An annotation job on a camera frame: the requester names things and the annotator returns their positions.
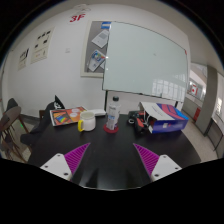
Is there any large white wall poster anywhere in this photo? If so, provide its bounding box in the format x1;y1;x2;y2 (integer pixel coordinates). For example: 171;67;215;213
30;27;56;65

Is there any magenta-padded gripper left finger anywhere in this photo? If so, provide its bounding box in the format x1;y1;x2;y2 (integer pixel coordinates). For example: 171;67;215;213
39;142;92;183

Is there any white mug with yellow handle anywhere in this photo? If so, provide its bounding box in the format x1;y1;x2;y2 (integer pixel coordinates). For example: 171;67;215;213
77;110;97;133

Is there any flat round red coaster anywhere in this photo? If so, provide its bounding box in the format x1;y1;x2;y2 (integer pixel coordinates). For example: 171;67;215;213
102;123;120;134

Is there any blue and purple cardboard box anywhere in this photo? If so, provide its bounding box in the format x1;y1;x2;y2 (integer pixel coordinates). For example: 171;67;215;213
139;101;190;134

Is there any small white wall poster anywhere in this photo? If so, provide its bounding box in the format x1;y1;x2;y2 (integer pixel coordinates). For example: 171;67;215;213
17;47;31;71

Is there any clear white-labelled drink bottle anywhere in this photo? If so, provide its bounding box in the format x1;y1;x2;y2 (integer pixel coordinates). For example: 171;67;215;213
105;95;122;131

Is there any small flat white box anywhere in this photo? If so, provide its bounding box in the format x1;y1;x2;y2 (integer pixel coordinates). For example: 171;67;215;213
89;108;108;118

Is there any black and red tool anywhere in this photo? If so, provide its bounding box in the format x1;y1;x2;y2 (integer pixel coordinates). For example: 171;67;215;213
127;110;148;133

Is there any black office chair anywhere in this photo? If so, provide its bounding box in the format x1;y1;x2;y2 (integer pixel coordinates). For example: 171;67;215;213
20;94;66;146

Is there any red and white wall sign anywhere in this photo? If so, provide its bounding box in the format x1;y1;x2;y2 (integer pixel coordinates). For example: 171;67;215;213
190;84;200;97

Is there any large wall whiteboard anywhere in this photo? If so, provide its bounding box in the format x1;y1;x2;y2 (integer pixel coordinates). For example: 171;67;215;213
101;21;190;103

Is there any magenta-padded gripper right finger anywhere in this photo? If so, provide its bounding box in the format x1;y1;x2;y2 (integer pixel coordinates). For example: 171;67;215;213
133;143;183;183

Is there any brown wooden chair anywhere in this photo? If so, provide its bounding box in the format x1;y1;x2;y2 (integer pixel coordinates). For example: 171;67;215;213
0;98;29;161

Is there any colourful printed book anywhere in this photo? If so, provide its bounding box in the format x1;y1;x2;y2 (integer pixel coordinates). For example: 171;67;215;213
49;106;88;127

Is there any red wall floor sign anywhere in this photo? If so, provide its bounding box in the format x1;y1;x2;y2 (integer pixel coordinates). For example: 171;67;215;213
69;13;87;24

